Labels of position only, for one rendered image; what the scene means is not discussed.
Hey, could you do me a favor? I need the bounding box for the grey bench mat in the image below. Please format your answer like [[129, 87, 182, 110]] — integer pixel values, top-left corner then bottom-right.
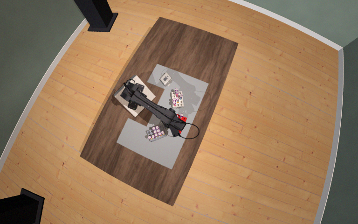
[[117, 64, 208, 169]]

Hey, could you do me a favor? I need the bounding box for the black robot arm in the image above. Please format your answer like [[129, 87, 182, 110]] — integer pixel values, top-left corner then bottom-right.
[[120, 82, 186, 137]]

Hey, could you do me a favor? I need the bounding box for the white tube rack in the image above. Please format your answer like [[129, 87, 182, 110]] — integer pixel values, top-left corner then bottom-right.
[[172, 91, 184, 109]]

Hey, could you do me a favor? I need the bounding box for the cream square panel with done button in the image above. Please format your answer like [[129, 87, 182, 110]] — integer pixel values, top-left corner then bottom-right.
[[160, 72, 172, 87]]

